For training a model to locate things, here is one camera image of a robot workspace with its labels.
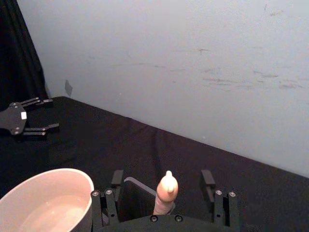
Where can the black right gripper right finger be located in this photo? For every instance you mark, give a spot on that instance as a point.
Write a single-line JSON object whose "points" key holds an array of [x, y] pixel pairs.
{"points": [[225, 207]]}

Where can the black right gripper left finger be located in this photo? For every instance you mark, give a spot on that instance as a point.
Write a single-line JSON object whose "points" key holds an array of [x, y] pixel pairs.
{"points": [[97, 207]]}

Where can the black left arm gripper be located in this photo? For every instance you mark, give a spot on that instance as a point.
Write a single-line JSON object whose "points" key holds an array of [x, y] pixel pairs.
{"points": [[12, 119]]}

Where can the black flat plate grey edge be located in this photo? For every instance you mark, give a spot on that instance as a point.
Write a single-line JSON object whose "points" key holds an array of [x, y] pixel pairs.
{"points": [[135, 203]]}

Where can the white round bowl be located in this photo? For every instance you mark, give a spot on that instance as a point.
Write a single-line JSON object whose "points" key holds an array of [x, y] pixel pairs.
{"points": [[48, 205]]}

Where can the black curtain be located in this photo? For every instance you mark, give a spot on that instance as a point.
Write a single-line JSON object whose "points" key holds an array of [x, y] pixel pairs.
{"points": [[17, 60]]}

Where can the cream rounded plastic piece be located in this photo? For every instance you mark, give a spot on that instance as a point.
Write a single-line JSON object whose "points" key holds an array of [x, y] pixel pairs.
{"points": [[167, 193]]}

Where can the black table cloth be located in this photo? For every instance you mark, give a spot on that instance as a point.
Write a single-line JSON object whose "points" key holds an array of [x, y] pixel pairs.
{"points": [[101, 145]]}

